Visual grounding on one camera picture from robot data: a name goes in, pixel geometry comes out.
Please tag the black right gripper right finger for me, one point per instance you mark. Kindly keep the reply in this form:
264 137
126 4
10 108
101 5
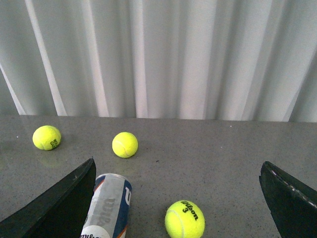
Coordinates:
292 204

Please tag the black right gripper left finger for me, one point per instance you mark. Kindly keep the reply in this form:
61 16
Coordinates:
59 212

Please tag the clear Wilson tennis ball can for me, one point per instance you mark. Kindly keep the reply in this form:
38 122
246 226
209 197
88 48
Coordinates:
108 213

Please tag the tennis ball Roland Garros print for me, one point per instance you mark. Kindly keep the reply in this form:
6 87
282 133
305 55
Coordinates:
46 137

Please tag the plain yellow tennis ball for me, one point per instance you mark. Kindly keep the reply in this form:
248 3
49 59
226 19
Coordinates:
125 145

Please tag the tennis ball Wilson 3 print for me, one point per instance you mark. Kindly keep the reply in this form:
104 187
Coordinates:
184 219

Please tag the white pleated curtain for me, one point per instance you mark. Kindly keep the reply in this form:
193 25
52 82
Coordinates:
186 59

